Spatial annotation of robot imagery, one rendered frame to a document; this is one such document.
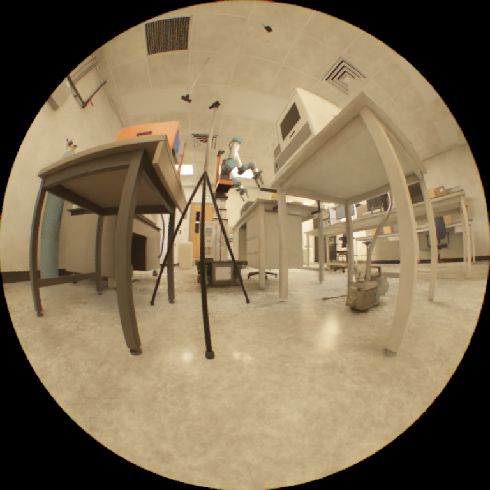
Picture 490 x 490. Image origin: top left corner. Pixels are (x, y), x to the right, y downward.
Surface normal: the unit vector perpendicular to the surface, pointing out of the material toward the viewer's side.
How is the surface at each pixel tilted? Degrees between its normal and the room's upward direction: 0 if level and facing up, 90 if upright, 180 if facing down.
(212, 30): 180
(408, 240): 90
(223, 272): 90
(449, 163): 90
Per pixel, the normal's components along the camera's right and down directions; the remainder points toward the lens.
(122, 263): 0.23, -0.07
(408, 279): -0.97, -0.02
